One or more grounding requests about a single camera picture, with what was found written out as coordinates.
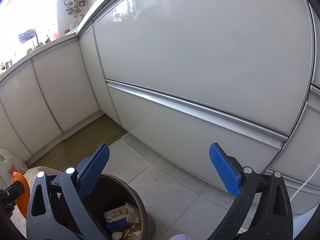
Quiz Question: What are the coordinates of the silver wrapper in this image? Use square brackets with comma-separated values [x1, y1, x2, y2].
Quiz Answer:
[125, 202, 141, 224]

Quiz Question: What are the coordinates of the person's hand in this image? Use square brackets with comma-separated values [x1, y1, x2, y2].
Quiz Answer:
[169, 233, 193, 240]

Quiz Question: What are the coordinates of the wall faucet with pipes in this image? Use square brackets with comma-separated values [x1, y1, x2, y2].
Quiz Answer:
[62, 0, 84, 18]

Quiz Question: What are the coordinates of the white plastic shopping bag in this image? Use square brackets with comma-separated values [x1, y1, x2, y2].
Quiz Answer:
[0, 149, 28, 185]

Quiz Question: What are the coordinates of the brown trash bin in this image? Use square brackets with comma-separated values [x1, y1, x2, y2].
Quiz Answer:
[83, 173, 156, 239]

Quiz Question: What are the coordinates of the large orange peel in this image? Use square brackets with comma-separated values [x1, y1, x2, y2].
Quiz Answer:
[11, 171, 30, 219]

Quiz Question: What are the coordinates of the floral tablecloth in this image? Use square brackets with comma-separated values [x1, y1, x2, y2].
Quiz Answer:
[11, 166, 61, 238]

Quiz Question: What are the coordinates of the white cable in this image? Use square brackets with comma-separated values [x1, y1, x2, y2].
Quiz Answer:
[290, 163, 320, 202]

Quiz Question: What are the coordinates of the blue cardboard box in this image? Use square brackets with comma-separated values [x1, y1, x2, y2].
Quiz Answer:
[107, 218, 130, 233]

